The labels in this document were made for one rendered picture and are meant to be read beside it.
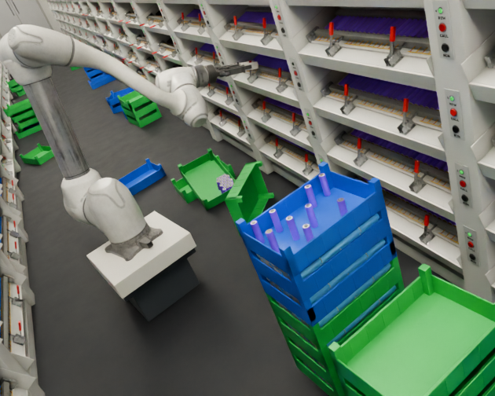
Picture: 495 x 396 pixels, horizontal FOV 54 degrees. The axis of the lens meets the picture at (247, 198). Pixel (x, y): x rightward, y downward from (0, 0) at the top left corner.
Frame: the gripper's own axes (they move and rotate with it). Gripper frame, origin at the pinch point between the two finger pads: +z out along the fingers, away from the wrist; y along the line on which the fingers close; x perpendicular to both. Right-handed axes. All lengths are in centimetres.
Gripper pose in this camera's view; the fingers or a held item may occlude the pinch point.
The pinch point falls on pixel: (249, 65)
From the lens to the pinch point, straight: 218.1
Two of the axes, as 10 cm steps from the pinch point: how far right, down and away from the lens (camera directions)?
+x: -1.2, -9.0, -4.2
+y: 4.2, 3.4, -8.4
